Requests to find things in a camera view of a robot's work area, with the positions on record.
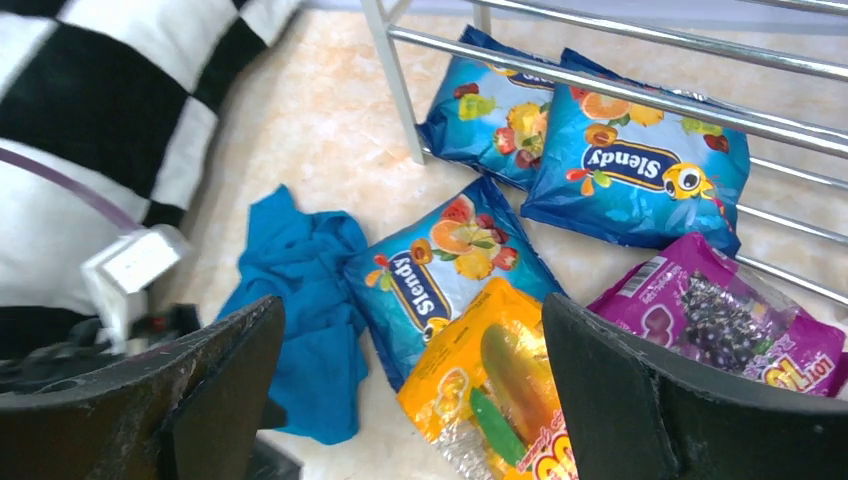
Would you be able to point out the blue cloth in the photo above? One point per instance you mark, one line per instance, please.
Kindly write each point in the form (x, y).
(299, 257)

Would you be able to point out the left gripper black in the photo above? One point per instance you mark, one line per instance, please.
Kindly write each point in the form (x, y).
(82, 352)

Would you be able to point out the white metal wire shelf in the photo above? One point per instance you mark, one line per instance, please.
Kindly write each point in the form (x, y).
(786, 91)

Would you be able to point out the black white checkered pillow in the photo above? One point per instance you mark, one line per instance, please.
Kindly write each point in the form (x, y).
(123, 97)

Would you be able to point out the blue candy bag far left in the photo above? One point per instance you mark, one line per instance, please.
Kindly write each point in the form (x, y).
(490, 118)

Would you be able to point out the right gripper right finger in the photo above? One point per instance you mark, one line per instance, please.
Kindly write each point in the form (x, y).
(635, 410)

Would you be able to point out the blue candy bag on shelf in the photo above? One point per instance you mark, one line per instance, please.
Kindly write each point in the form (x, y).
(634, 175)

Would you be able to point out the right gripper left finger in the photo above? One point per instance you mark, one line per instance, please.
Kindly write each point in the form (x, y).
(190, 408)

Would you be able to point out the blue candy bag on floor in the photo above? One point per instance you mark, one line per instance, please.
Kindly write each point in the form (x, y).
(413, 283)

